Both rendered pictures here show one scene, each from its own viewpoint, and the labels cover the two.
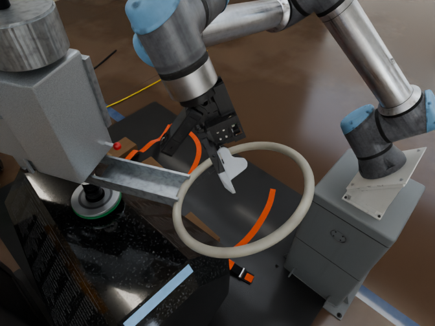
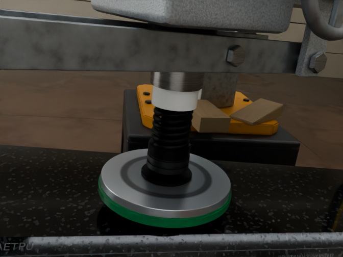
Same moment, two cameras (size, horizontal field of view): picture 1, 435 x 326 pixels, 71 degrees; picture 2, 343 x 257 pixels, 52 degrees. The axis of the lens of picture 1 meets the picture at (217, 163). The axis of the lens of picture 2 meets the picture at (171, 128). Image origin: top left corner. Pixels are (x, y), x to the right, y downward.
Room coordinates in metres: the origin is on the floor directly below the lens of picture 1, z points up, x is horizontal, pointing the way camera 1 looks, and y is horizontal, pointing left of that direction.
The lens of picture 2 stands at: (1.14, 0.13, 1.15)
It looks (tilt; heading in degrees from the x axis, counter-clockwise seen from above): 20 degrees down; 127
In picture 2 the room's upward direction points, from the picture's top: 6 degrees clockwise
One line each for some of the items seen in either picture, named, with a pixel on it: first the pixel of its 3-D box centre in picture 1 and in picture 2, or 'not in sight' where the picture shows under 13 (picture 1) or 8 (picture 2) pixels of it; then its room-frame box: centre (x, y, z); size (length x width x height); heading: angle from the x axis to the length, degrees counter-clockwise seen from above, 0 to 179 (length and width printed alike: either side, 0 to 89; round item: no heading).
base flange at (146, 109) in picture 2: not in sight; (200, 105); (0.40, 1.30, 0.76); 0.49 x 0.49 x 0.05; 47
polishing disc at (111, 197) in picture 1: (96, 196); (166, 177); (0.83, 0.55, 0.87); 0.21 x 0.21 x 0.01
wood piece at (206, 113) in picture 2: not in sight; (203, 114); (0.55, 1.09, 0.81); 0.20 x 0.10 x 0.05; 145
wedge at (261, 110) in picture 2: not in sight; (256, 110); (0.64, 1.31, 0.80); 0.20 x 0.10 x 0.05; 84
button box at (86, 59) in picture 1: (90, 92); not in sight; (0.91, 0.45, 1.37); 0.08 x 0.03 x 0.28; 72
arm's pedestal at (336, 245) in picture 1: (342, 233); not in sight; (0.89, -0.72, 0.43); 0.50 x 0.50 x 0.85; 48
